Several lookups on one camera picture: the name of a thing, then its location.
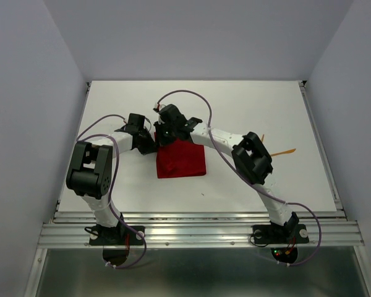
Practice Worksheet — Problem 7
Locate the red cloth napkin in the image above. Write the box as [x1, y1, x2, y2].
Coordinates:
[156, 139, 207, 179]

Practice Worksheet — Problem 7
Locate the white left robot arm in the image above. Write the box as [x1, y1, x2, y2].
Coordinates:
[66, 113, 157, 244]

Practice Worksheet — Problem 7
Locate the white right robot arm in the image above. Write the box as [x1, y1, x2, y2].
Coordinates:
[154, 104, 294, 241]

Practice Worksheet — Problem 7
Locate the orange plastic knife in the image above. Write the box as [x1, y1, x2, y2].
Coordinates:
[270, 148, 296, 157]

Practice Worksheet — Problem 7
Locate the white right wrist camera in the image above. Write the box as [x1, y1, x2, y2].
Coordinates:
[153, 104, 166, 113]

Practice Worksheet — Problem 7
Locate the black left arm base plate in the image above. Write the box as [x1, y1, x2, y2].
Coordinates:
[84, 223, 143, 246]

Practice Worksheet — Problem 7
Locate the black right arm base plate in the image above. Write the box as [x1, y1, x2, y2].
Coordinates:
[252, 224, 309, 245]

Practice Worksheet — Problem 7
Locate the aluminium rail frame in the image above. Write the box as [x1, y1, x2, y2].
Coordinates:
[24, 79, 371, 297]

